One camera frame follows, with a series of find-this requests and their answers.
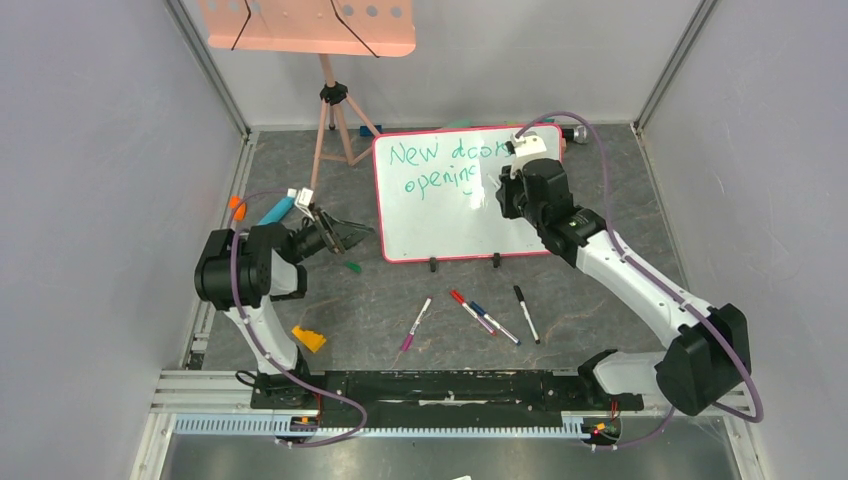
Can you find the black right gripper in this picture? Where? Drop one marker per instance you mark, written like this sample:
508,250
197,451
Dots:
506,199

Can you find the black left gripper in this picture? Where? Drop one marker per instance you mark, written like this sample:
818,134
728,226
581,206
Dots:
343,235

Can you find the green marker cap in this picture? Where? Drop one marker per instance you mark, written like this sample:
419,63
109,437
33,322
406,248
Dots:
352,267

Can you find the pink framed whiteboard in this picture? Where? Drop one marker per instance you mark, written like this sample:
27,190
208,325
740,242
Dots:
436,196

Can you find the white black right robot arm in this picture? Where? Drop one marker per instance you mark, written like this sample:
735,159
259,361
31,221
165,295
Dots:
706,350

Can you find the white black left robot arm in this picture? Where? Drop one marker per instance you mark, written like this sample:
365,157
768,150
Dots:
242,274

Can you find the large cyan toy marker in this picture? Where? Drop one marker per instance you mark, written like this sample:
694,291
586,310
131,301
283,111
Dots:
276,213

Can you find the blue block behind stand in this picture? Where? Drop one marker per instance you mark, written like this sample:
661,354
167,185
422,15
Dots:
365,131

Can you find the black marker pen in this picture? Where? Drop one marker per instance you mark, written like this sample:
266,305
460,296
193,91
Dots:
526,313

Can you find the yellow orange stepped block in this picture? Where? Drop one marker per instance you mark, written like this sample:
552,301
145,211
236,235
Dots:
311,340

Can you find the blue marker pen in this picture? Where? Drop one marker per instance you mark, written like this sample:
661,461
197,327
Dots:
490,319

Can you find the purple marker pen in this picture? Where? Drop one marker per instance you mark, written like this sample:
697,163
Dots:
412,332

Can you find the red marker pen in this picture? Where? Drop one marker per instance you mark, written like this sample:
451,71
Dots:
463,303

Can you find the pink music stand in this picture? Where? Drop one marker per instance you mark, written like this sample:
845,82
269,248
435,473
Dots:
324,29

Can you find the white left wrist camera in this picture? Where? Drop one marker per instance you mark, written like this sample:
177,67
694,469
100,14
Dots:
303,201

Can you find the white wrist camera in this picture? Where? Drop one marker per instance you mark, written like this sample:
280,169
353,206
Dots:
303,201
524,149

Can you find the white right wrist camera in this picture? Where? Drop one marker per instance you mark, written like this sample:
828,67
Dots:
524,149

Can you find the orange block at left rail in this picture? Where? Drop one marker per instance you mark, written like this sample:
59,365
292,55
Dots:
237,209

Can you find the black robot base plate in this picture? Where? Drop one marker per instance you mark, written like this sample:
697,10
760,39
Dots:
457,399

